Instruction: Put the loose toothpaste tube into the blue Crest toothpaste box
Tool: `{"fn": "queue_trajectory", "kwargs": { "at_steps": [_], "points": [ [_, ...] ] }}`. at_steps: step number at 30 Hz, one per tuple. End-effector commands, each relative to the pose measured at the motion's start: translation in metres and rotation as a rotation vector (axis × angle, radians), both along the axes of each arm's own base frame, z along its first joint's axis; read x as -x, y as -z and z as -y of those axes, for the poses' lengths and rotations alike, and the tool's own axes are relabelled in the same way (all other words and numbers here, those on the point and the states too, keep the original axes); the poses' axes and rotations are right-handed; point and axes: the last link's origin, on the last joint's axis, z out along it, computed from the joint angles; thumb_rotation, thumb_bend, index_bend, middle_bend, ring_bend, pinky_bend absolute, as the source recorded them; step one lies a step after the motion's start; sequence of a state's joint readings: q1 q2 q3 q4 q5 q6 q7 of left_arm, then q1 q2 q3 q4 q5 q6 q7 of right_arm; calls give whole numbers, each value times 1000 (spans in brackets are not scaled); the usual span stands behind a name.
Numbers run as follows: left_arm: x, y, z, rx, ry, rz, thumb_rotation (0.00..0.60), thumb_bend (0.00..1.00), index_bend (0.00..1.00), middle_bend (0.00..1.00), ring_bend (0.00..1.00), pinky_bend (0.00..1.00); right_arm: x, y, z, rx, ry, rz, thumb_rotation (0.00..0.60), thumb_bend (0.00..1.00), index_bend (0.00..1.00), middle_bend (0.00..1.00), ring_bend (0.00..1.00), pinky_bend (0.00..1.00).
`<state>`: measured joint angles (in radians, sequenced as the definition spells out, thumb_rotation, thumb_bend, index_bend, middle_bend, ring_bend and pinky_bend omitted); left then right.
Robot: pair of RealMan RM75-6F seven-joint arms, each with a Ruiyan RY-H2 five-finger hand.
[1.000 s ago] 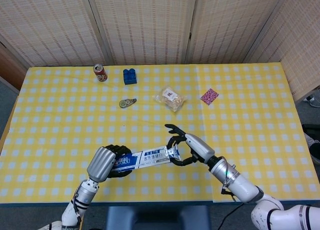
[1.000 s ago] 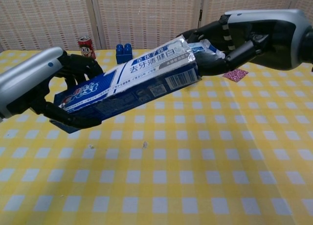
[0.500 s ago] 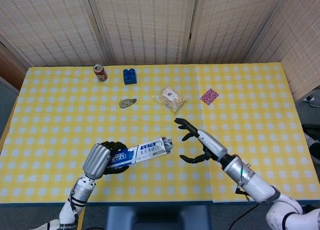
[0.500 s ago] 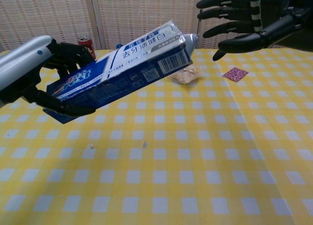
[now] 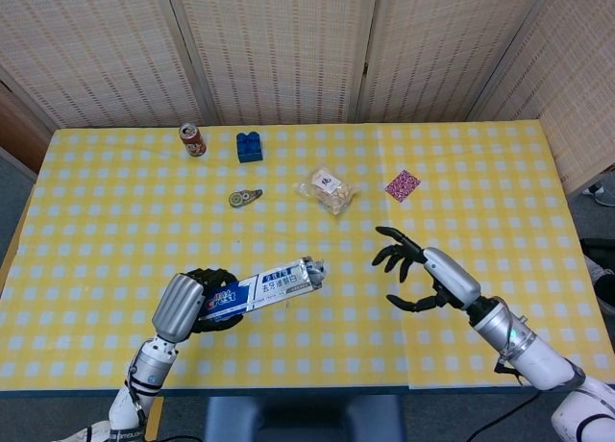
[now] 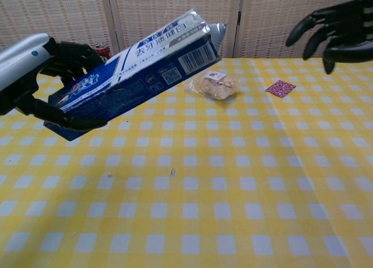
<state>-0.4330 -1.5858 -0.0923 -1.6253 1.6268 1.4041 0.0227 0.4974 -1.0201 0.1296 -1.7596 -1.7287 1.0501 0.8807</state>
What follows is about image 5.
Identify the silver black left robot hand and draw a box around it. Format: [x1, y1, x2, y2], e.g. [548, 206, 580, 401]
[151, 267, 245, 343]

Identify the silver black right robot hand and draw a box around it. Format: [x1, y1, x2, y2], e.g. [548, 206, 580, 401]
[372, 226, 483, 314]

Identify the blue and white toothpaste box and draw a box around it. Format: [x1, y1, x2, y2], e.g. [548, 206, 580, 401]
[199, 256, 331, 321]

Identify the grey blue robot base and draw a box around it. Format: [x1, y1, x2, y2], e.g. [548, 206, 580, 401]
[205, 394, 407, 442]

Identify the pink patterned square packet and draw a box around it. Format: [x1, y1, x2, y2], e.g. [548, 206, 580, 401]
[383, 168, 423, 203]

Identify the grey correction tape dispenser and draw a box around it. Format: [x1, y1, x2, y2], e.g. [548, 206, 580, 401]
[228, 187, 264, 208]

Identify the yellow white checkered tablecloth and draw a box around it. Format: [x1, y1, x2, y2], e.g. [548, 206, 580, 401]
[0, 122, 615, 393]

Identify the clear bag of snacks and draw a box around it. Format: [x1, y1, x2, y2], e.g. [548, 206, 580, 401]
[293, 163, 361, 217]

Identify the white sneaker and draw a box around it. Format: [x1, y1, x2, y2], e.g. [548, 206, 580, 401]
[586, 257, 615, 318]
[582, 182, 615, 208]

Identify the red cartoon drink can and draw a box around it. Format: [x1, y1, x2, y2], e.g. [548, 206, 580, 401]
[179, 122, 209, 159]

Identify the blue plastic building block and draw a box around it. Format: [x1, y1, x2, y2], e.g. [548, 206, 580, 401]
[235, 131, 265, 165]

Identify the woven folding screen panel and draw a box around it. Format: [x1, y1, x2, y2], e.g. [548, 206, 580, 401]
[0, 0, 215, 131]
[162, 0, 383, 126]
[355, 0, 561, 124]
[468, 0, 615, 196]

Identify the brown wooden cabinet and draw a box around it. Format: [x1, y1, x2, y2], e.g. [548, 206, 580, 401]
[0, 81, 52, 174]

